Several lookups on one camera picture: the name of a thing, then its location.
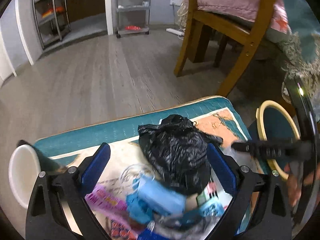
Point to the wooden chair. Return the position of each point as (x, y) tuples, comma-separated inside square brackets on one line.
[(250, 39)]

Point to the blue white snack bag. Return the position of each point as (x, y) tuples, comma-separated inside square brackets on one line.
[(194, 224)]

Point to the black plastic trash bag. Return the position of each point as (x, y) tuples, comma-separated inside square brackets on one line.
[(177, 150)]

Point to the metal shelf rack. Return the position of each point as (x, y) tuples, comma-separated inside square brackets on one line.
[(52, 21)]

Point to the pink seat cushion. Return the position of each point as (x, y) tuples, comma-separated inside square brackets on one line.
[(247, 10)]

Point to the light blue wrapper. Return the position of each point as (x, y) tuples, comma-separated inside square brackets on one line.
[(149, 196)]

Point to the green white small carton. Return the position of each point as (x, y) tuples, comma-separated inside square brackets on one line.
[(208, 193)]

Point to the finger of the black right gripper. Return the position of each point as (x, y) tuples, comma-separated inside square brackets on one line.
[(279, 149)]

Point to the black round gripper frame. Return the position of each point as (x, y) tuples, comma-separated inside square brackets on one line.
[(308, 132)]

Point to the grey rolling storage cart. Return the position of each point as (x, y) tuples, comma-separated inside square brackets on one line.
[(133, 17)]

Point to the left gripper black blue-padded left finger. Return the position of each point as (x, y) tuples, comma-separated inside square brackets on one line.
[(57, 207)]

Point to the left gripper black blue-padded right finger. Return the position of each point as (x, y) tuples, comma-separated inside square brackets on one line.
[(271, 216)]

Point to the white power strip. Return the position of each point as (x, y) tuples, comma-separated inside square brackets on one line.
[(175, 32)]

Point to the round teal stool yellow rim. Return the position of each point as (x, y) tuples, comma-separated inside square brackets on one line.
[(272, 122)]

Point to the black cup white inside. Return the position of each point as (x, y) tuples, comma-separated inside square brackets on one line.
[(26, 162)]

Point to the purple snack wrapper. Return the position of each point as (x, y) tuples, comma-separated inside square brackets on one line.
[(114, 210)]

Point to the teal fringed tablecloth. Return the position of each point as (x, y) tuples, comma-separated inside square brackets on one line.
[(295, 30)]

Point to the teal beige patterned cushion mat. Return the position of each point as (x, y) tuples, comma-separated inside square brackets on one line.
[(213, 114)]

